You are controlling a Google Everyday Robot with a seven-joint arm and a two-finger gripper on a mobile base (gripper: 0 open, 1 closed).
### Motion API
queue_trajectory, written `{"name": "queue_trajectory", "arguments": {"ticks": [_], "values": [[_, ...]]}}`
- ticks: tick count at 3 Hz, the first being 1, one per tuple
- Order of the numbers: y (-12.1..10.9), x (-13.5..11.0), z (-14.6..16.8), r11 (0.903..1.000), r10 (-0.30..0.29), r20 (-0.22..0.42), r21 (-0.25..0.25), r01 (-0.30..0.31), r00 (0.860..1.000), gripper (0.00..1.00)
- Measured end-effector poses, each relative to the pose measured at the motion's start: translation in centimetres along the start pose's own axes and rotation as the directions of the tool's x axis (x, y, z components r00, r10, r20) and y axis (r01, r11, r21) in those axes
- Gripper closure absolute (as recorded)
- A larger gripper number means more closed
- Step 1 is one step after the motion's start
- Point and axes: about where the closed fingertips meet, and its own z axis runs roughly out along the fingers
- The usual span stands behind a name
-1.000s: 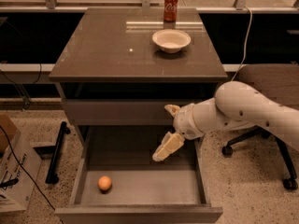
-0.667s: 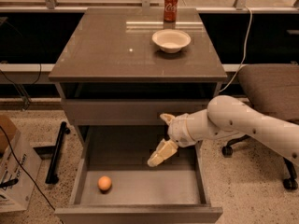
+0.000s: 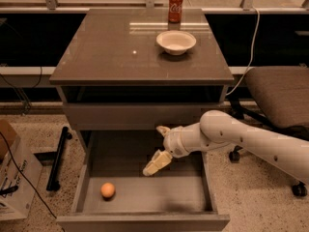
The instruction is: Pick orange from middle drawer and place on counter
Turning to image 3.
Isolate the white paper bowl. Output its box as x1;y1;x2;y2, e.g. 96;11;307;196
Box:
156;30;196;56

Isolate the white cable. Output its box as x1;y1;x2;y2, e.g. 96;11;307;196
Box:
225;7;261;98

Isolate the black cable on floor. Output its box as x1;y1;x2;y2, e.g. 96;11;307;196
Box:
0;130;67;232

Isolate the orange fruit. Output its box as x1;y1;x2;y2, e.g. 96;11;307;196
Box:
100;183;116;198

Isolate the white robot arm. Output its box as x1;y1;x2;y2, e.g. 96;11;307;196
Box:
143;110;309;185

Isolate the black metal bar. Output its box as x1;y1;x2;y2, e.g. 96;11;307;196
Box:
46;127;72;191

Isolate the closed grey top drawer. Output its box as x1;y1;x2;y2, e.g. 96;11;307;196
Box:
63;103;223;131

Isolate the grey drawer cabinet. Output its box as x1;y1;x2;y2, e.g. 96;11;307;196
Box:
48;7;235;232

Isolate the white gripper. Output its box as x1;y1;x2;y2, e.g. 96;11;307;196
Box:
143;126;193;176

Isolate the cardboard box with print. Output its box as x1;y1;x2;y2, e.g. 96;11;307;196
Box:
0;120;42;220

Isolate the grey office chair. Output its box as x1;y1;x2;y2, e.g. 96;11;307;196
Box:
227;65;309;198

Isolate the red cola can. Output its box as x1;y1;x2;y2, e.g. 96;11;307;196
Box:
168;0;183;23

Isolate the open grey middle drawer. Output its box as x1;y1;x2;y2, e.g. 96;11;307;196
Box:
57;130;230;232

